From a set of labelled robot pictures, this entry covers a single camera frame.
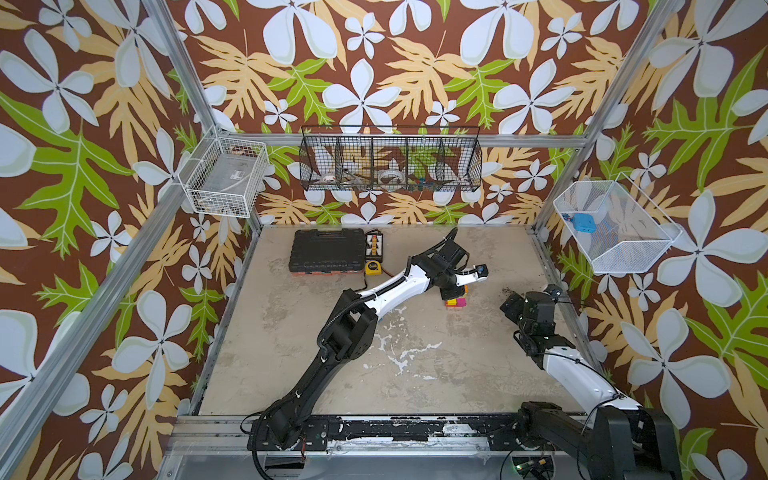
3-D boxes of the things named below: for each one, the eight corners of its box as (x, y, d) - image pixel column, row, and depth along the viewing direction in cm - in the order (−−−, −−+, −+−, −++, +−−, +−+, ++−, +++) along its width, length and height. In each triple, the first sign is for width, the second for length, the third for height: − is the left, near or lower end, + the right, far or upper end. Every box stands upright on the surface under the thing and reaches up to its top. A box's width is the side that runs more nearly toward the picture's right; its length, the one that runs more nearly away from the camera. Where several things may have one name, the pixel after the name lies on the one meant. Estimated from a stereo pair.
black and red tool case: (290, 277, 106) (286, 268, 102) (300, 236, 119) (297, 226, 115) (363, 277, 106) (362, 268, 102) (365, 236, 119) (365, 226, 115)
